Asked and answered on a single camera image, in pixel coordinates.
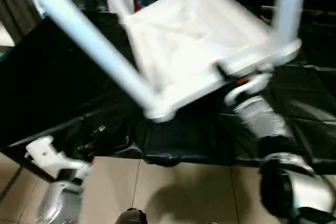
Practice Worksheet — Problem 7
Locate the black work surface mat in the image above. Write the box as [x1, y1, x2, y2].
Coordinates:
[0, 5, 336, 175]

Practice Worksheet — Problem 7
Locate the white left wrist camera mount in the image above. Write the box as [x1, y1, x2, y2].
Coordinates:
[24, 134, 92, 180]

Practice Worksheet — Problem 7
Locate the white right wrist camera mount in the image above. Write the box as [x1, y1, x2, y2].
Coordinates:
[224, 72, 274, 104]

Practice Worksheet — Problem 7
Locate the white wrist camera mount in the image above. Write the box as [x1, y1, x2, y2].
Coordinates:
[224, 72, 274, 104]
[24, 134, 92, 180]

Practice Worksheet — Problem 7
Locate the grey curtain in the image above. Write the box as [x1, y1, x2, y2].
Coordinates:
[0, 0, 43, 44]

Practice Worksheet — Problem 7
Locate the black left robot foot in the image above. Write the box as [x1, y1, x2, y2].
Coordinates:
[114, 207, 150, 224]

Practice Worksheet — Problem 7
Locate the white plastic table top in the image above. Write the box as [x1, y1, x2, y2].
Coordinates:
[122, 0, 303, 123]

